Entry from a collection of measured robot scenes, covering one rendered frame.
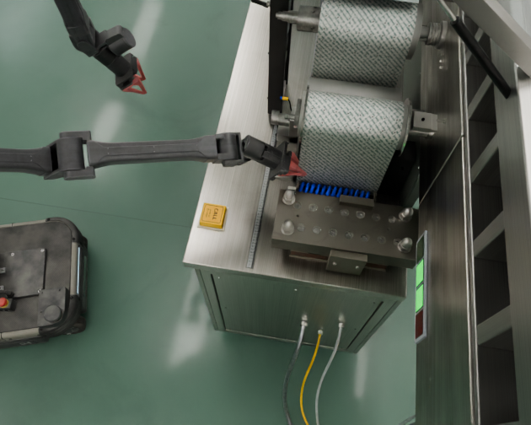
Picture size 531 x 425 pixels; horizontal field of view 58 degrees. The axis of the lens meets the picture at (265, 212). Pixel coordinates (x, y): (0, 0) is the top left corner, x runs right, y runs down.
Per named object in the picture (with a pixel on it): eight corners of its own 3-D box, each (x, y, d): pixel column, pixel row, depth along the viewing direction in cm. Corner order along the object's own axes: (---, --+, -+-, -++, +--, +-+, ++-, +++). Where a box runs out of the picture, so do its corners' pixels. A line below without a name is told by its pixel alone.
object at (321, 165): (296, 180, 141) (301, 143, 125) (376, 192, 140) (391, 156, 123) (296, 182, 141) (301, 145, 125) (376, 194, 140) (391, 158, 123)
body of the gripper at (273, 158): (273, 182, 134) (250, 172, 131) (278, 153, 138) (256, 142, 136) (286, 173, 129) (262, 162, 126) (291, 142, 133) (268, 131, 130)
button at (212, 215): (205, 206, 150) (204, 201, 148) (227, 209, 150) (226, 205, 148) (200, 225, 147) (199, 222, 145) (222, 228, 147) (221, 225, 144)
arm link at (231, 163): (225, 164, 123) (221, 131, 124) (209, 173, 134) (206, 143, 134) (265, 163, 129) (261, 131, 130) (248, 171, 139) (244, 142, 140)
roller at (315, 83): (306, 96, 143) (310, 67, 133) (392, 108, 142) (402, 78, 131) (301, 128, 138) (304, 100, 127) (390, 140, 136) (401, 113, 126)
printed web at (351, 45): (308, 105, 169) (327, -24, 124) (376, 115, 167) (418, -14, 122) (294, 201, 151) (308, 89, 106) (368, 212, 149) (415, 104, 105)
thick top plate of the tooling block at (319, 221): (279, 198, 144) (280, 188, 138) (413, 218, 141) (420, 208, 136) (270, 247, 136) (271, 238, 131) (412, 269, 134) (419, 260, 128)
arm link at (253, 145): (242, 149, 125) (248, 130, 127) (232, 155, 131) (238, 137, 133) (265, 160, 128) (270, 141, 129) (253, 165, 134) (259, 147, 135)
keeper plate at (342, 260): (325, 264, 141) (330, 249, 131) (360, 269, 140) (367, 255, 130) (324, 271, 139) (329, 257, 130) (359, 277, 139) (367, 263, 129)
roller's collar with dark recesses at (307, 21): (298, 18, 132) (300, -1, 126) (320, 22, 131) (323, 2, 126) (296, 35, 129) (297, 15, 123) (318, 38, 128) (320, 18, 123)
